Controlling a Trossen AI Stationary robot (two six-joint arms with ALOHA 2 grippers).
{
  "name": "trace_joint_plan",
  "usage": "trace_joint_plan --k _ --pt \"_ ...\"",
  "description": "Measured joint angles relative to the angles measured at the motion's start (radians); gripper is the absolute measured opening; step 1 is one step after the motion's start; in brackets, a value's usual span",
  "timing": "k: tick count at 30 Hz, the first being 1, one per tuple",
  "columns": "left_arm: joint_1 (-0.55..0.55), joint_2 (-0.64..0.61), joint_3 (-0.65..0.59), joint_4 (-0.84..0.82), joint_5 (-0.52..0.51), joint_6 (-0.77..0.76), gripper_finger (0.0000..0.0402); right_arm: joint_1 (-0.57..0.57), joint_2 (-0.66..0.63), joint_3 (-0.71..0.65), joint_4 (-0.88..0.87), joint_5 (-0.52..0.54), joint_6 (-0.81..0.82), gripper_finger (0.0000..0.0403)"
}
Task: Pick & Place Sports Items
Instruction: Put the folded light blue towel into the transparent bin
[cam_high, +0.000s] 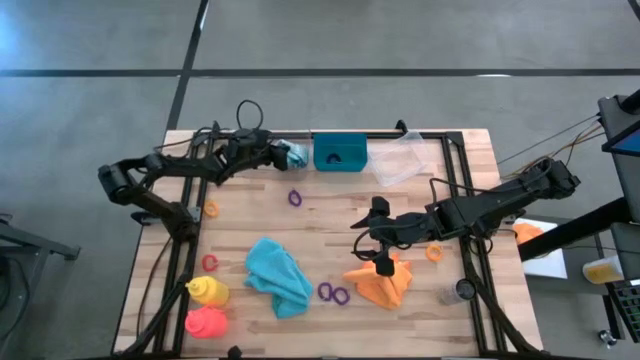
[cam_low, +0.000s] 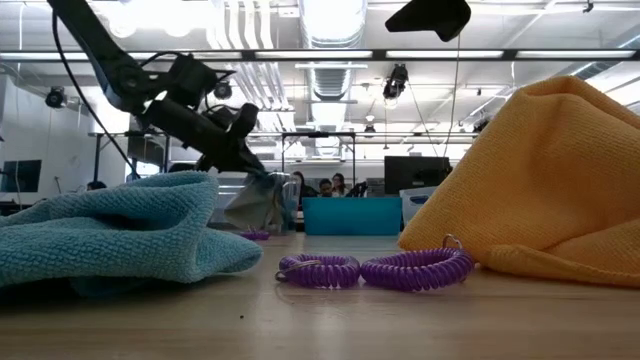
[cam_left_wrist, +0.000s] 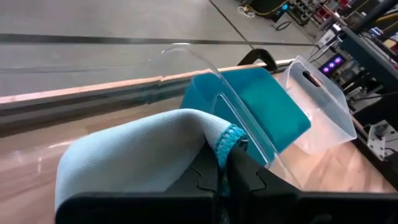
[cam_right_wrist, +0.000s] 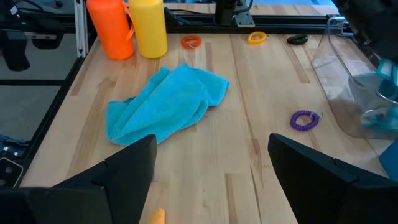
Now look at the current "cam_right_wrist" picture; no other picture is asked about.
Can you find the clear plastic bin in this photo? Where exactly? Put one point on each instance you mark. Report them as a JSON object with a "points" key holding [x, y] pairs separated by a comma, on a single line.
{"points": [[335, 77]]}

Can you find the person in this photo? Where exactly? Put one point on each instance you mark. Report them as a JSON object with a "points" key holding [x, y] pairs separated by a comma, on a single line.
{"points": [[12, 144]]}

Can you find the yellow squeeze bottle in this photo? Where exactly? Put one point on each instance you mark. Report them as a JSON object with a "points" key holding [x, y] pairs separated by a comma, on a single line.
{"points": [[149, 28]]}

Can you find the red coil wristband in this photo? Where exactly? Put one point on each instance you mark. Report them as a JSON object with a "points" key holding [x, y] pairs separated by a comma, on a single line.
{"points": [[184, 42]]}

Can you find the black coil wristband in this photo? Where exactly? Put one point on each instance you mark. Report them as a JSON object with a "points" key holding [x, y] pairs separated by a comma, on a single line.
{"points": [[290, 40]]}

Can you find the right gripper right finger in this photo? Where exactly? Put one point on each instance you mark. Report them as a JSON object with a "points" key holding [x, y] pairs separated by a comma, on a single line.
{"points": [[298, 174]]}

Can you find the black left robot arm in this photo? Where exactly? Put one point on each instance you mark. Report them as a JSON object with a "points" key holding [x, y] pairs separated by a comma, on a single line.
{"points": [[225, 9]]}

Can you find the yellow-orange coil wristband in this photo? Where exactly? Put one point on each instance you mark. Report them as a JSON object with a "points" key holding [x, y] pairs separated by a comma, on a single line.
{"points": [[250, 38]]}

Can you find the purple coil wristband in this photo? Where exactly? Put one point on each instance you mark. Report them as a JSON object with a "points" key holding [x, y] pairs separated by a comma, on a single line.
{"points": [[293, 123]]}

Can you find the neon red-orange squeeze bottle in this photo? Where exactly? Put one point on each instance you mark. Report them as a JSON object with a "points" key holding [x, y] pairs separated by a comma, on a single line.
{"points": [[112, 28]]}

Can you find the cyan microfiber towel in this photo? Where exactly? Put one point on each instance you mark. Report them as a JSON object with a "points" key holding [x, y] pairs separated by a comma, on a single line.
{"points": [[168, 102]]}

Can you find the silver aluminium post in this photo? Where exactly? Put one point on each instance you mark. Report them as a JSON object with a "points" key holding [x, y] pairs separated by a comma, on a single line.
{"points": [[81, 28]]}

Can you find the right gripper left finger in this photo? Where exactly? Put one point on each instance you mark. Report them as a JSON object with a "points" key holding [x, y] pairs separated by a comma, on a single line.
{"points": [[130, 174]]}

